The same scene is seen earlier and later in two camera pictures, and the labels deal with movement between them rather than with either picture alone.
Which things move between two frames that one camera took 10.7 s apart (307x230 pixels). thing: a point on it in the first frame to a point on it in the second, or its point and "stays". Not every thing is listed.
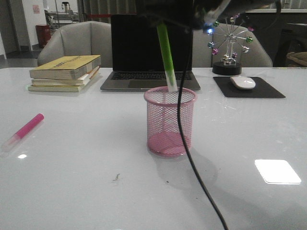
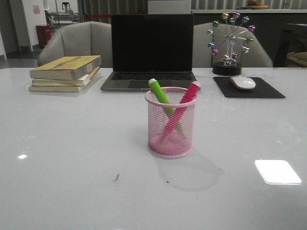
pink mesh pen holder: [164, 139] stays
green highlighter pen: [167, 57] to [165, 100]
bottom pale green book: [54, 88] stays
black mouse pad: [261, 89] stays
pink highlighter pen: [21, 133] to [187, 99]
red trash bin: [43, 32] stays
